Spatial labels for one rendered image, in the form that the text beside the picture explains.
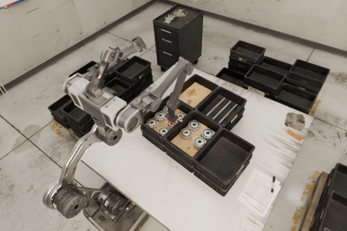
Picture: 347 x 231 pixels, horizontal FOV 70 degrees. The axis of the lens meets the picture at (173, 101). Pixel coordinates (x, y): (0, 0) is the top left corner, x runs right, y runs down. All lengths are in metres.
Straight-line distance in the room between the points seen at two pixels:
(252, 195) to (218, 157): 0.37
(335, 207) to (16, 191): 3.13
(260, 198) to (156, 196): 0.77
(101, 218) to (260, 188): 1.40
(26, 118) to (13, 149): 0.51
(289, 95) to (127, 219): 2.29
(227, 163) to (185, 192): 0.39
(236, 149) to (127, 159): 0.91
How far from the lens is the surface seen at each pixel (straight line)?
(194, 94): 2.47
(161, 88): 1.58
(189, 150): 2.06
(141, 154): 2.23
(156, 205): 2.01
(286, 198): 2.96
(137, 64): 3.48
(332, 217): 2.60
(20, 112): 4.14
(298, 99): 3.34
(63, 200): 1.89
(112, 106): 1.47
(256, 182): 2.14
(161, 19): 3.68
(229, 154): 2.07
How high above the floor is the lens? 2.56
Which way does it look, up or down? 46 degrees down
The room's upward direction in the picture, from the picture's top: 3 degrees counter-clockwise
